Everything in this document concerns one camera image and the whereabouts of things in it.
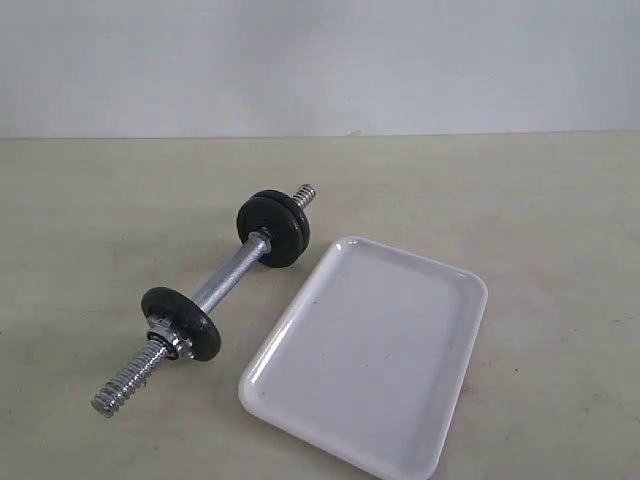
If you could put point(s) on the black weight plate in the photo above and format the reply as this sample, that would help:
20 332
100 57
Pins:
270 217
297 211
186 317

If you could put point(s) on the chrome threaded dumbbell bar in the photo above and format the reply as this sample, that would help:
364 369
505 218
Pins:
117 390

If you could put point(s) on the white rectangular plastic tray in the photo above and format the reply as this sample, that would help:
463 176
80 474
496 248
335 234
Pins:
368 360

